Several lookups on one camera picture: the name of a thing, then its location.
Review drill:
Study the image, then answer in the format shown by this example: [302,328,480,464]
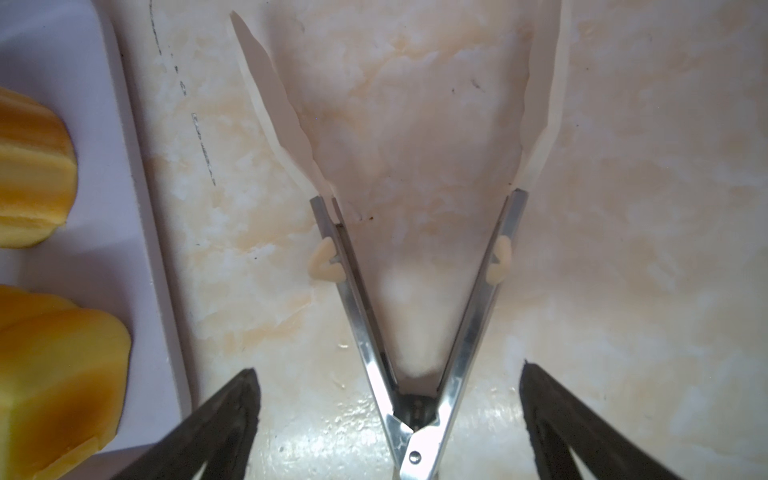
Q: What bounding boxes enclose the square toast bread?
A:
[1,285,131,479]

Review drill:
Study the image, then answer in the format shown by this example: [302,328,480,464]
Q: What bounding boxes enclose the round bundt bread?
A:
[1,88,78,249]

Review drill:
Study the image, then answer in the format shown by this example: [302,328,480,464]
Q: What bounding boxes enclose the lavender tray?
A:
[1,1,191,479]

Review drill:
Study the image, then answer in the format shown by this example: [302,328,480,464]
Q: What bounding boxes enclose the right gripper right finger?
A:
[519,363,679,479]

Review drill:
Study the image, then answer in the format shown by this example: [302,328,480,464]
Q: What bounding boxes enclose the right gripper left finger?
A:
[114,368,261,479]

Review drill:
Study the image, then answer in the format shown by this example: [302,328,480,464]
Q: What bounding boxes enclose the metal tongs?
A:
[228,1,573,479]

